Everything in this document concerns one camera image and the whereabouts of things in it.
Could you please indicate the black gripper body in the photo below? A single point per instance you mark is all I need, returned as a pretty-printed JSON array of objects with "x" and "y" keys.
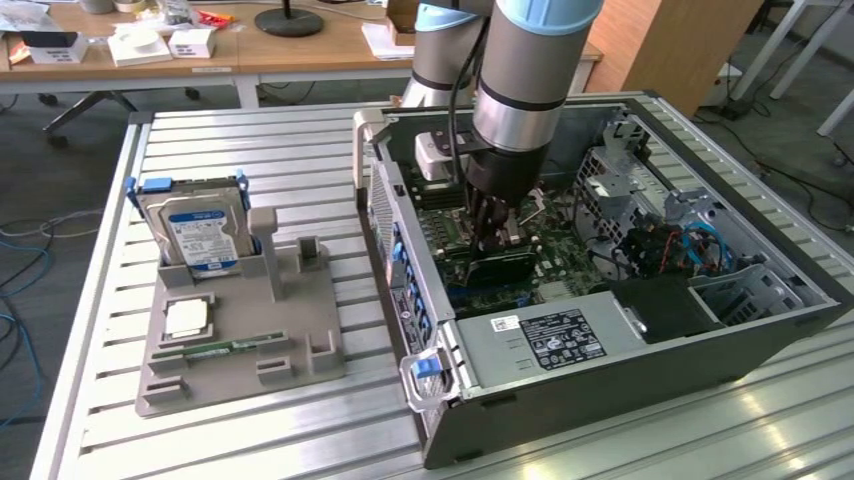
[{"x": 503, "y": 175}]

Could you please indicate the green expansion card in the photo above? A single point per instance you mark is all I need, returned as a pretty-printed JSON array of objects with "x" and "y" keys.
[{"x": 503, "y": 267}]

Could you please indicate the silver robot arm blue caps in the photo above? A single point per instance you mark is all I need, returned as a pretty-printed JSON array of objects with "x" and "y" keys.
[{"x": 527, "y": 75}]

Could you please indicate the CPU socket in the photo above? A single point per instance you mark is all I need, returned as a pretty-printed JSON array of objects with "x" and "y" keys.
[{"x": 460, "y": 225}]

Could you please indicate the silver socket cover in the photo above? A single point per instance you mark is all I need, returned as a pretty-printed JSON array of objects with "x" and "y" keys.
[{"x": 543, "y": 215}]

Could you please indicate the black RAM slot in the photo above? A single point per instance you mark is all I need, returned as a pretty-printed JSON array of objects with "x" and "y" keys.
[
  {"x": 440, "y": 204},
  {"x": 427, "y": 185},
  {"x": 436, "y": 197},
  {"x": 434, "y": 191}
]

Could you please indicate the green motherboard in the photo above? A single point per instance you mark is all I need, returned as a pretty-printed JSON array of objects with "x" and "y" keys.
[{"x": 567, "y": 250}]

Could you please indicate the perforated metal disk bay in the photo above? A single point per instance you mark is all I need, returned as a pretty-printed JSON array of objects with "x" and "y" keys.
[{"x": 600, "y": 190}]

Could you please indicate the silver chipset heatsink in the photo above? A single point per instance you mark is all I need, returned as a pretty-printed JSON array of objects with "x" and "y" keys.
[{"x": 552, "y": 292}]

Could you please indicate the silver power supply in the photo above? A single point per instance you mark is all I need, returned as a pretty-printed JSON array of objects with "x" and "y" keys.
[{"x": 494, "y": 360}]

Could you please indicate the blue case latch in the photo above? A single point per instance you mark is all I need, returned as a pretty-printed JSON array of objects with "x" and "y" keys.
[{"x": 427, "y": 370}]

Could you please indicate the white papers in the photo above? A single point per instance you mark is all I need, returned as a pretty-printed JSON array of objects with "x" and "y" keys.
[{"x": 383, "y": 45}]

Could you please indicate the cardboard box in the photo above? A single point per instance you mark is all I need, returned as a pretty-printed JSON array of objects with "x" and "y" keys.
[{"x": 400, "y": 20}]

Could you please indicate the black power adaptor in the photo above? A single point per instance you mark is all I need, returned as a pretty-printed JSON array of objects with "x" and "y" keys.
[{"x": 732, "y": 110}]

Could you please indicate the black open PC case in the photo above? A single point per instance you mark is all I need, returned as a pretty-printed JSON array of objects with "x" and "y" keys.
[{"x": 600, "y": 400}]

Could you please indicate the wooden desk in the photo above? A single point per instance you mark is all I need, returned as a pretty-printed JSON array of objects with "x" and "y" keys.
[{"x": 300, "y": 55}]

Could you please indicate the grey parts rack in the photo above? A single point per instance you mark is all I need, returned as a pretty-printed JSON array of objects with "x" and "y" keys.
[{"x": 240, "y": 310}]

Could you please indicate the silver disk bay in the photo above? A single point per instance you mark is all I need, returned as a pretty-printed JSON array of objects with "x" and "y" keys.
[{"x": 754, "y": 295}]

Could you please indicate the hard disk blue carrier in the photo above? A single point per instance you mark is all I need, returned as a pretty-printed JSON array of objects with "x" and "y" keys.
[{"x": 200, "y": 235}]

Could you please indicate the black lamp base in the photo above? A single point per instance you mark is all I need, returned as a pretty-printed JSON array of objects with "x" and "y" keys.
[{"x": 289, "y": 25}]

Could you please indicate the green RAM stick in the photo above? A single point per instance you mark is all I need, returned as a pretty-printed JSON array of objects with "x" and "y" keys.
[{"x": 220, "y": 346}]

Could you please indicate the silver CPU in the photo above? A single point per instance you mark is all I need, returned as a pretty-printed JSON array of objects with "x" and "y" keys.
[{"x": 187, "y": 320}]

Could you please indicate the white table leg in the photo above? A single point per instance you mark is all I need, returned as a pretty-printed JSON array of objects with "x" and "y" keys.
[{"x": 837, "y": 112}]

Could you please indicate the red packet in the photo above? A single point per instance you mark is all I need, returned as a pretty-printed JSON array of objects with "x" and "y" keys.
[{"x": 216, "y": 20}]

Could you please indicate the small white labelled box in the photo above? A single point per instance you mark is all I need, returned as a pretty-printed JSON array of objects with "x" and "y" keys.
[{"x": 189, "y": 47}]

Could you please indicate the clear bag of parts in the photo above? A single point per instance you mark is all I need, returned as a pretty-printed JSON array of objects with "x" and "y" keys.
[{"x": 179, "y": 12}]

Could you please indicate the white box round insert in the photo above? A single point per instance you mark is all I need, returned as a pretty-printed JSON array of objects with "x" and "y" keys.
[{"x": 140, "y": 52}]

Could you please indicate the black chair base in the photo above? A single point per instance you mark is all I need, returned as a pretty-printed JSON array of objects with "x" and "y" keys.
[{"x": 80, "y": 110}]

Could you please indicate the tape roll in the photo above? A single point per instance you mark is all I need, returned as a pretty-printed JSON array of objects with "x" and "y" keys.
[{"x": 127, "y": 6}]

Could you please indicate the grey cup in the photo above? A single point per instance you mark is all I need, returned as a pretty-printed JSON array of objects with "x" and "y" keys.
[{"x": 97, "y": 6}]

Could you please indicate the white box black lid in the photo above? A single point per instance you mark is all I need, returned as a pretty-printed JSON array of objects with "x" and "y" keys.
[{"x": 56, "y": 52}]

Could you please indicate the red book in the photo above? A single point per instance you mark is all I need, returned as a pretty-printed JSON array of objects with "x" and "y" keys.
[{"x": 16, "y": 52}]

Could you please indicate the clear plastic bag papers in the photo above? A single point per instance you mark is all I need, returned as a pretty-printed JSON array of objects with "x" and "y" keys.
[{"x": 20, "y": 22}]

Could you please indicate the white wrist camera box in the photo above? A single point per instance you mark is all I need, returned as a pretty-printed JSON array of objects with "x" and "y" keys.
[{"x": 432, "y": 160}]

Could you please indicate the white desk frame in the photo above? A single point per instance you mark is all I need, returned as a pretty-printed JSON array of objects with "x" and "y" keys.
[{"x": 757, "y": 64}]

